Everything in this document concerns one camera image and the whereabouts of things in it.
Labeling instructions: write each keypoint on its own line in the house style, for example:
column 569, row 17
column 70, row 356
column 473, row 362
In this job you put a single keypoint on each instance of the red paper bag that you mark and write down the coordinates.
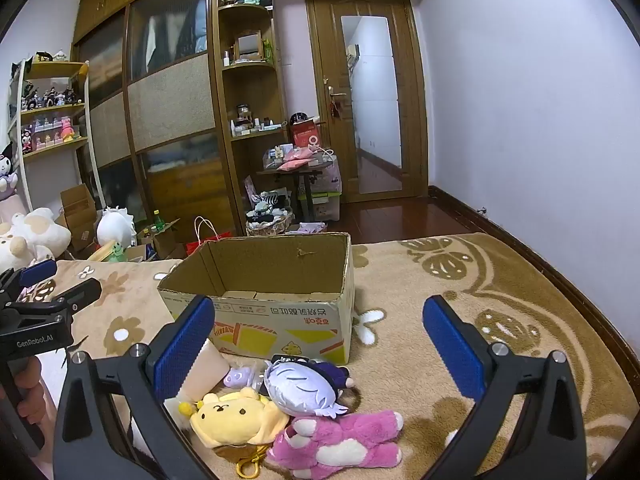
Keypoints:
column 305, row 135

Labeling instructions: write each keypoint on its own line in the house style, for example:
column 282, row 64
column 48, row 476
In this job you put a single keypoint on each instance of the silver-haired plush doll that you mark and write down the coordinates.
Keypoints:
column 300, row 385

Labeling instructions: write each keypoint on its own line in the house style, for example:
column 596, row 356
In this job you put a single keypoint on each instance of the lilac cloth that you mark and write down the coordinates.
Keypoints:
column 312, row 228

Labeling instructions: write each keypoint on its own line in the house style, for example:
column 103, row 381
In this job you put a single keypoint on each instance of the low brown cardboard box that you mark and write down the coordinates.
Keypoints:
column 167, row 241

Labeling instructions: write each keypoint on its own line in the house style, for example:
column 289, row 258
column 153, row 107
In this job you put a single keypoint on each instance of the pink cloth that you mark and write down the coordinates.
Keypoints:
column 295, row 162

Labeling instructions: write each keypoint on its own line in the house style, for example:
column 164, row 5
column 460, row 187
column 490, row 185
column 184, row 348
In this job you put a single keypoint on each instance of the stack of small boxes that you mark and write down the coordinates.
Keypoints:
column 280, row 156

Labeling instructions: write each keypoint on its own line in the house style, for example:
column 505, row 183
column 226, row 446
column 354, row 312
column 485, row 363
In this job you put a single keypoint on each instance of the small dark table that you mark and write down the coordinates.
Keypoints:
column 304, row 195

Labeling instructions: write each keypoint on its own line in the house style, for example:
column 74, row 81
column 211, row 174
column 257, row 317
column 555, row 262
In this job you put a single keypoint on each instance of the bunch of keys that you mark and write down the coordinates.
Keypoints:
column 336, row 109

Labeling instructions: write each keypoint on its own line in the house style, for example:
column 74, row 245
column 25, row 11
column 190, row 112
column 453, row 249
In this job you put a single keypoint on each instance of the curved yellow display shelf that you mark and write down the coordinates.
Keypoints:
column 50, row 69

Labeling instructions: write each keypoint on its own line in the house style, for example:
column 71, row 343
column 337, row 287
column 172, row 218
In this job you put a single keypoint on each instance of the purple toy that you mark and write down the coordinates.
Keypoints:
column 237, row 376

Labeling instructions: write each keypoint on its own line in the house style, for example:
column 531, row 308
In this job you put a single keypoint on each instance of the printed cardboard box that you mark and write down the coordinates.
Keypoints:
column 280, row 325

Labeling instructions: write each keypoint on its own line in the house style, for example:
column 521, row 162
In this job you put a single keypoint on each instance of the green frog toy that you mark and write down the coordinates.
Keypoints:
column 117, row 252

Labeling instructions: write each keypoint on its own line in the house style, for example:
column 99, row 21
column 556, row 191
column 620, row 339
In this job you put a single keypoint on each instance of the row of small cosmetic bottles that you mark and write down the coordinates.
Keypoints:
column 255, row 127

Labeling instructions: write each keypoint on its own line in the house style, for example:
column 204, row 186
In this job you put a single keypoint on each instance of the wooden corner shelf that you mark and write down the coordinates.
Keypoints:
column 255, row 136

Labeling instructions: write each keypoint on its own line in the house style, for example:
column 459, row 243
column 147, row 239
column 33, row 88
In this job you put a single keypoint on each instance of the green bottle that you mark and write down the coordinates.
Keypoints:
column 158, row 221

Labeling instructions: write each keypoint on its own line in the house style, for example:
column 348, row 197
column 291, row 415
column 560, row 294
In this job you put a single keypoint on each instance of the wicker basket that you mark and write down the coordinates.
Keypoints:
column 270, row 228

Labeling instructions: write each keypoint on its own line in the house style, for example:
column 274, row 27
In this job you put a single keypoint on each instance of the black cap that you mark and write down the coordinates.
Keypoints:
column 300, row 118

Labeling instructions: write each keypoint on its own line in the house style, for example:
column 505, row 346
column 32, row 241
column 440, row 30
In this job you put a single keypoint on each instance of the black purple plush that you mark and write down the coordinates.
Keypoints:
column 7, row 175

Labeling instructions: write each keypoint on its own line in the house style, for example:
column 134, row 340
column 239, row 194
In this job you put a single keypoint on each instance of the yellow plush bear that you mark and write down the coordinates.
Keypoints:
column 230, row 417

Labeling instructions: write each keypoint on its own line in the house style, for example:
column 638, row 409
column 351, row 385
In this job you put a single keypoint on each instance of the translucent storage box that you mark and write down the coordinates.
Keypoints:
column 327, row 200

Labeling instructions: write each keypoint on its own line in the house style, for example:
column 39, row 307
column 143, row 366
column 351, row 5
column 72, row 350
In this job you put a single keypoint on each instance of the wooden photo frame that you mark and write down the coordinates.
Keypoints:
column 248, row 45

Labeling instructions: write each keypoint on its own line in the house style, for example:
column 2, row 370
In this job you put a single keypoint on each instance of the pink plush bear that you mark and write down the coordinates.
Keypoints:
column 340, row 435

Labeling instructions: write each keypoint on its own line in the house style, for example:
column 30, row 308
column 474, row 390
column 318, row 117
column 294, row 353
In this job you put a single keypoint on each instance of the open brown cardboard box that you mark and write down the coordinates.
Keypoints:
column 77, row 210

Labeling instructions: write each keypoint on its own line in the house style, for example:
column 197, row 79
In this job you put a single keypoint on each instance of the wooden door with glass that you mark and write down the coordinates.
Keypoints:
column 325, row 50

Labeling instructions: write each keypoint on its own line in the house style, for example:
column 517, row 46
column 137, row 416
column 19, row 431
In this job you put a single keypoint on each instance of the row of dark figurines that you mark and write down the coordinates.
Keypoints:
column 50, row 97

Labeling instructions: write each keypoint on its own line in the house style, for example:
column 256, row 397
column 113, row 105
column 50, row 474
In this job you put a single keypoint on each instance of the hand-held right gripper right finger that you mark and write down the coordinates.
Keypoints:
column 452, row 347

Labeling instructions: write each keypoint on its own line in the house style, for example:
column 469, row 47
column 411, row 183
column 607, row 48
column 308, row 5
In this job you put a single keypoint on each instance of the white fluffy plush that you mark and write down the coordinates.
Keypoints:
column 115, row 227

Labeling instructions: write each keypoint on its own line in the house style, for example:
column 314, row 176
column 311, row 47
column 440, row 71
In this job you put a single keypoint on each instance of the cream paper packet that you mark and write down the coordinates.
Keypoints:
column 207, row 367

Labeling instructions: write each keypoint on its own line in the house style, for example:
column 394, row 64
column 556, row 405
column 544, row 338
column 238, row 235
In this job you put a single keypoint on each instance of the person's left hand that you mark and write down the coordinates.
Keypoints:
column 32, row 390

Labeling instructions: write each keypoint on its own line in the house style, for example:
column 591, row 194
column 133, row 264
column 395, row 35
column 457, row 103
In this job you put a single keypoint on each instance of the dark glass jar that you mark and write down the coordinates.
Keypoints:
column 243, row 113

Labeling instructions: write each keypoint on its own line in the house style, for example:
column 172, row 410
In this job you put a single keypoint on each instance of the pink printed bag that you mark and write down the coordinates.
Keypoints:
column 250, row 190

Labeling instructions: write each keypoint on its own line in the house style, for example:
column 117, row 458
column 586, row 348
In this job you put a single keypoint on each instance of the wooden wardrobe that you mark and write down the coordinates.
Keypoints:
column 170, row 95

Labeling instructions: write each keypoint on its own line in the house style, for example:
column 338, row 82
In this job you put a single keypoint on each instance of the cream brown plush dog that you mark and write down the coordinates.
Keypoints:
column 10, row 252
column 42, row 235

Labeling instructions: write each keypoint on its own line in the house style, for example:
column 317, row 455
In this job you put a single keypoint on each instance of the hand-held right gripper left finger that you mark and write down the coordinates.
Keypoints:
column 184, row 347

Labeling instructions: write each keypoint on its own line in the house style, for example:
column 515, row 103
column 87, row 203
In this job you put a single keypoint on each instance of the row of pink figurines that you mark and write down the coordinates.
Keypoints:
column 55, row 132

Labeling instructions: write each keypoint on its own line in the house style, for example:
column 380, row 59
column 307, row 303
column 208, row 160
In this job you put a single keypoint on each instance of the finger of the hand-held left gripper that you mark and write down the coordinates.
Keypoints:
column 80, row 292
column 40, row 271

